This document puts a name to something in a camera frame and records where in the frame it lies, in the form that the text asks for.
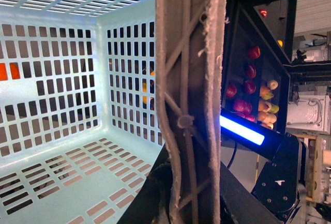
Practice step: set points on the brown basket handle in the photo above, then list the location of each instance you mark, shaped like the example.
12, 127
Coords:
189, 54

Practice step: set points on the light blue plastic basket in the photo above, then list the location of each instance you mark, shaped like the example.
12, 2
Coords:
79, 130

